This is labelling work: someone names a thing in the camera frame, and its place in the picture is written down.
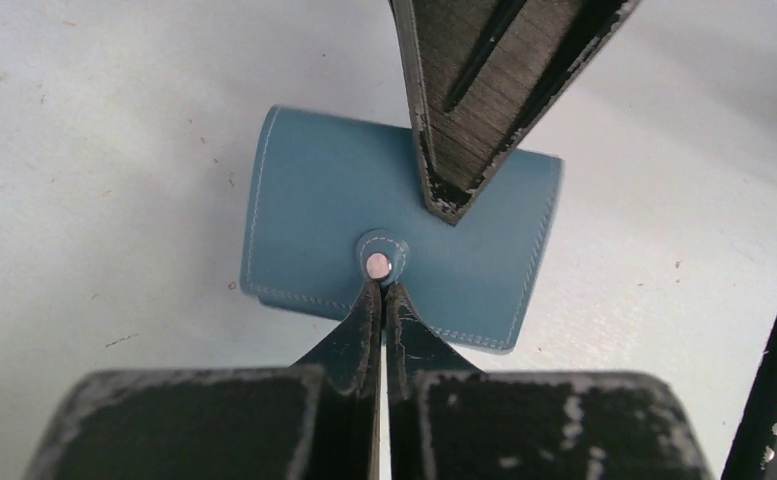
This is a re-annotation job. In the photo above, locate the blue leather card holder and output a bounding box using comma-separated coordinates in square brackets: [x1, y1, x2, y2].
[240, 106, 563, 351]

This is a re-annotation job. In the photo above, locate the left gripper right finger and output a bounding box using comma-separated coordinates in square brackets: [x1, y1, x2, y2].
[385, 284, 710, 479]

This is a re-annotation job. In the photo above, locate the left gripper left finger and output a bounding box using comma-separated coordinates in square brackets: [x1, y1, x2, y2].
[26, 281, 382, 479]

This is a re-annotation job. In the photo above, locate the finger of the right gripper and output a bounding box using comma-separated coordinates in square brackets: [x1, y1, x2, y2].
[391, 0, 638, 224]

